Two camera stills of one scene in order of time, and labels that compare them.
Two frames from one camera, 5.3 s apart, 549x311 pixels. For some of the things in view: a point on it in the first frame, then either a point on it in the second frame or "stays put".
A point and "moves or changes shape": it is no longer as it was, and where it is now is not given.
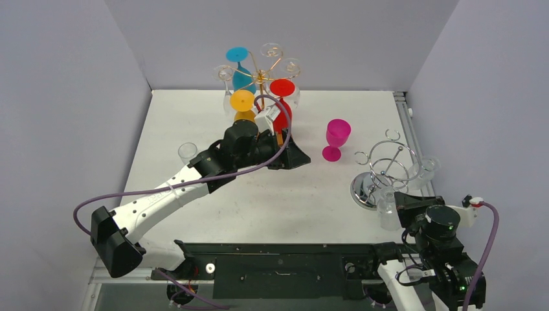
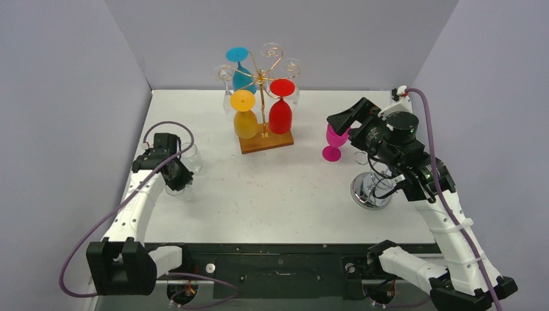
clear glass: [187, 151] stays put
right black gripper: [412, 205] -> [362, 130]
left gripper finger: [292, 157] -> [176, 175]
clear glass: [224, 72] stays put
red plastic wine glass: [281, 87] stays put
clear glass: [387, 210] moves or changes shape
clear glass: [290, 69] stays put
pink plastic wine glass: [338, 132] stays put
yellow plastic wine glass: [243, 101] stays put
